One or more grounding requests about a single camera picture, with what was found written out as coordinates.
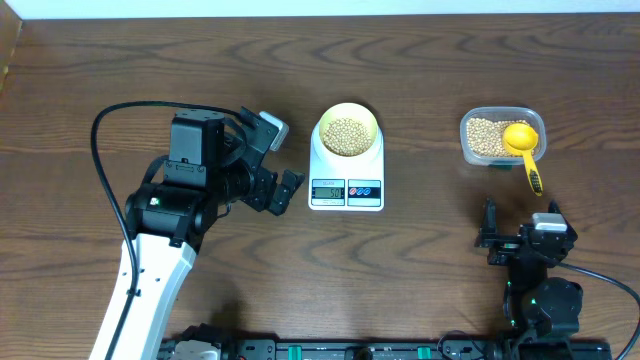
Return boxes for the white digital kitchen scale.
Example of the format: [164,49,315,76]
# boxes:
[308,123,385,212]

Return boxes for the soybeans in container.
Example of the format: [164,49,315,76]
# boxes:
[466,118,530,158]

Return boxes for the clear plastic container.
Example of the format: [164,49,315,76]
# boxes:
[460,106,547,167]

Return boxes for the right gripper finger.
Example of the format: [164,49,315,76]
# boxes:
[547,200,575,235]
[475,198,498,248]

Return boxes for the soybeans in bowl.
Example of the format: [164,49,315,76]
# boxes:
[322,118,373,157]

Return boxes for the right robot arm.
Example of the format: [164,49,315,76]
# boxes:
[475,199,583,359]

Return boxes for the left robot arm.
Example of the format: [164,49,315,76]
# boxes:
[90,103,305,359]

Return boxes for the pale yellow bowl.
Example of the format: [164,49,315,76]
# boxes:
[319,103,379,154]

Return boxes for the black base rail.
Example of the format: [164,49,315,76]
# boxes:
[156,338,612,360]

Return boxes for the yellow measuring scoop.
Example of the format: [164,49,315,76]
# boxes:
[502,123,543,196]

